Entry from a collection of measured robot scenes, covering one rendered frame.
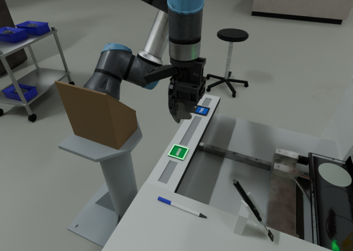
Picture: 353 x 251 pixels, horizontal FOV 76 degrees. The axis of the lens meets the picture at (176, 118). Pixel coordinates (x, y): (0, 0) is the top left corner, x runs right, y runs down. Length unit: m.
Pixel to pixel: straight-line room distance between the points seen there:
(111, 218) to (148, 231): 1.16
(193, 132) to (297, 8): 5.90
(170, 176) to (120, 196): 0.67
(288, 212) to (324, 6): 6.05
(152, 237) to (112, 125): 0.47
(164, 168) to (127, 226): 0.21
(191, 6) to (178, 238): 0.52
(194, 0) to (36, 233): 1.74
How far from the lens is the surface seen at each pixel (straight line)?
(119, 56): 0.98
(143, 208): 0.66
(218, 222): 0.64
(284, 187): 0.87
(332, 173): 0.97
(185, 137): 0.84
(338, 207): 0.88
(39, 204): 2.05
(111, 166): 1.16
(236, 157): 0.96
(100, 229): 1.76
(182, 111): 0.63
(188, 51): 0.53
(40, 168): 2.29
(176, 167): 0.74
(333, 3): 6.63
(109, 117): 0.90
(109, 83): 0.94
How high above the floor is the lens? 1.53
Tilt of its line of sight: 38 degrees down
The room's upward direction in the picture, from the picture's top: straight up
